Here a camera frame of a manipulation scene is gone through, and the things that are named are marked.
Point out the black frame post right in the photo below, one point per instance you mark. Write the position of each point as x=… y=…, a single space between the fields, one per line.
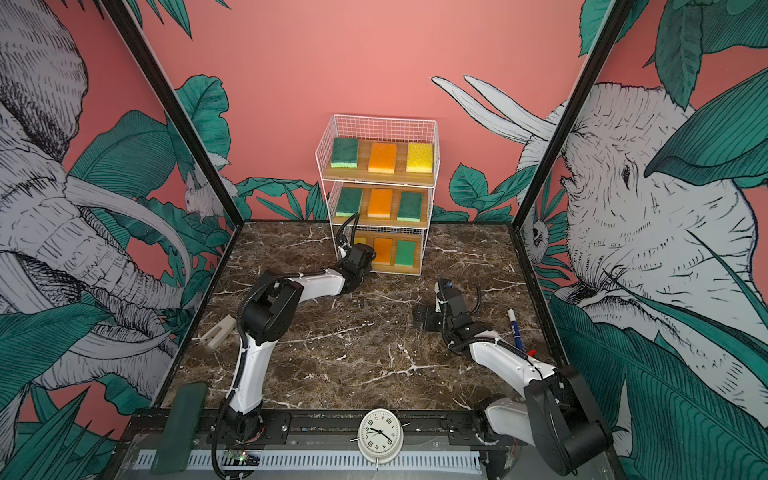
x=608 y=34

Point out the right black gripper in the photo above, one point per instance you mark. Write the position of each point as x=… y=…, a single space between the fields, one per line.
x=420 y=316

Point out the white stapler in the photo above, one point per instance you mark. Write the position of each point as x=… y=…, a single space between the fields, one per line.
x=217 y=334

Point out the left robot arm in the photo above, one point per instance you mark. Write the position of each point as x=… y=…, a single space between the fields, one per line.
x=265 y=315

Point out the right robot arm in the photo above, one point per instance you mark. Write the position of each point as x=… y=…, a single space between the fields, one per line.
x=558 y=415

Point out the blue capped marker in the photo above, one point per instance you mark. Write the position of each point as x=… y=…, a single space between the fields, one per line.
x=515 y=329

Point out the dark green sponge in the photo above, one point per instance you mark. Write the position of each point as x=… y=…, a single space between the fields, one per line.
x=345 y=153
x=410 y=206
x=349 y=202

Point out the black frame post left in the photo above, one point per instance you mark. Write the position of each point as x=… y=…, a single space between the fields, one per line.
x=134 y=39

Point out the black frame post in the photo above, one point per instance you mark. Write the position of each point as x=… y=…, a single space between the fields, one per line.
x=134 y=39
x=608 y=34

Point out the white analog clock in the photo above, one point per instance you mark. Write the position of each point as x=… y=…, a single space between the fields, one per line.
x=380 y=436

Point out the white wire wooden shelf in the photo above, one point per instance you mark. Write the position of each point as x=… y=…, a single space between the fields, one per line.
x=378 y=176

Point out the light green yellow sponge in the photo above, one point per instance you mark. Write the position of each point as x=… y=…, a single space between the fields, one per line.
x=405 y=253

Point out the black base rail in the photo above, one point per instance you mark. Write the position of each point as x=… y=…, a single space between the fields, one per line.
x=493 y=442

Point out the white slotted cable duct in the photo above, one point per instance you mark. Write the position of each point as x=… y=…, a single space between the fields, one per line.
x=460 y=462

